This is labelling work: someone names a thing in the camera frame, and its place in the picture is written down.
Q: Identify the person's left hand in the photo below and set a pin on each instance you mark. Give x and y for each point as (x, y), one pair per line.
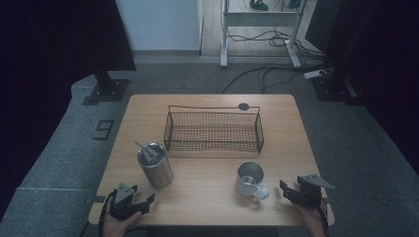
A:
(115, 227)

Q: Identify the metal straw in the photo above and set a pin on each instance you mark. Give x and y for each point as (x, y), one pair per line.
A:
(142, 147)

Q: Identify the person's right hand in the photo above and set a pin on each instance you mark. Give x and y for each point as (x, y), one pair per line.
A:
(313, 222)

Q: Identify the black stand base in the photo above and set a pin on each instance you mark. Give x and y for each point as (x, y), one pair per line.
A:
(108, 89)
(332, 89)

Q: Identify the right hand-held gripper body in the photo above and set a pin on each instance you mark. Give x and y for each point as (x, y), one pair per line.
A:
(313, 191)

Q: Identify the white power strip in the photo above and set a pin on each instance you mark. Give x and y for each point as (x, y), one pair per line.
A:
(314, 73)

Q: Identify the white metal desk frame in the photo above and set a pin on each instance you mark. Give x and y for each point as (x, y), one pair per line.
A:
(260, 18)

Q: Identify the green object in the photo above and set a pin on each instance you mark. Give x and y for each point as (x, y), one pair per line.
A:
(258, 4)

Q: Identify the dark curtain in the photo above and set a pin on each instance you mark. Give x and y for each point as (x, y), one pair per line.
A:
(49, 49)
(378, 65)

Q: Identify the stainless steel tumbler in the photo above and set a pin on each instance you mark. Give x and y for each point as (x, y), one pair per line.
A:
(158, 173)

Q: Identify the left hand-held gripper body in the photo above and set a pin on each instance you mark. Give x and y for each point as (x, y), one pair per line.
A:
(122, 200)

